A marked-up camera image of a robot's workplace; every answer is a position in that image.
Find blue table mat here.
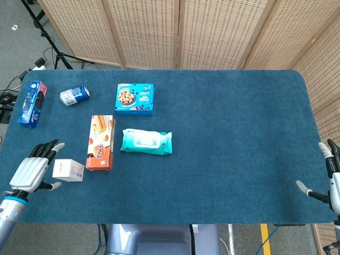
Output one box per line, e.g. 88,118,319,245
0,69,336,225

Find blue Oreo cookie box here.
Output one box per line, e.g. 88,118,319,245
17,80,48,129

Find woven wooden folding screen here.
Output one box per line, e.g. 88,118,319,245
37,0,340,255

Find blue cable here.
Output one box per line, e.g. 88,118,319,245
255,225,280,255

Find teal wet wipes pack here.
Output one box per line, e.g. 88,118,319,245
120,128,173,156

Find white power strip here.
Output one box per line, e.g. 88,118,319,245
31,57,48,71

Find blue white drink can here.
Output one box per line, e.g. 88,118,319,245
59,85,90,106

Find black cable bundle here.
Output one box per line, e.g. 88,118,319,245
0,69,30,125

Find black tripod stand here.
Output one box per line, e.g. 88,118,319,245
20,0,95,70

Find blue chocolate chip cookie box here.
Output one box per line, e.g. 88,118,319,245
114,83,155,116

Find small white box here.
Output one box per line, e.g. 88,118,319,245
52,158,85,183

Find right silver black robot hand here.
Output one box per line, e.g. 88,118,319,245
296,139,340,216

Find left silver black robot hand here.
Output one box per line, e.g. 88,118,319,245
10,139,65,194

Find white table leg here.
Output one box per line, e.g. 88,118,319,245
227,224,236,255

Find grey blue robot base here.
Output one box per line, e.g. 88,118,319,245
105,224,222,255

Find orange wafer biscuit box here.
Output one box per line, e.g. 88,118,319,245
85,114,116,171

